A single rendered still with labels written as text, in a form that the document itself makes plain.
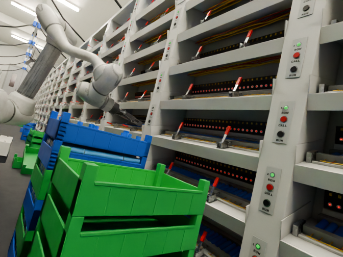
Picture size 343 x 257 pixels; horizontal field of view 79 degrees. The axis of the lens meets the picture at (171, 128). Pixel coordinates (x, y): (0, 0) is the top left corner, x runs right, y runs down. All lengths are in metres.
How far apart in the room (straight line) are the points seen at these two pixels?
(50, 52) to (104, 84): 0.58
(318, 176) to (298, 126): 0.13
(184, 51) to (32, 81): 0.99
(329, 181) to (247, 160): 0.21
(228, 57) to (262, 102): 0.26
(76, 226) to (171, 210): 0.19
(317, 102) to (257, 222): 0.35
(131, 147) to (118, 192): 0.35
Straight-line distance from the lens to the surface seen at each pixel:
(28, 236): 0.70
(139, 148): 0.73
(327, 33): 0.74
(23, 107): 1.62
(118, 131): 1.48
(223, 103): 0.80
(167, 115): 1.15
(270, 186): 0.64
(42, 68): 1.63
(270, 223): 0.65
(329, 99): 0.65
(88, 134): 0.65
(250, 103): 0.74
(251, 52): 0.83
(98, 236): 0.40
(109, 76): 1.13
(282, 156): 0.64
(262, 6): 0.94
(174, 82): 1.18
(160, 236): 0.47
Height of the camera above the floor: 0.46
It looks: 5 degrees up
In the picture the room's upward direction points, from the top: 14 degrees clockwise
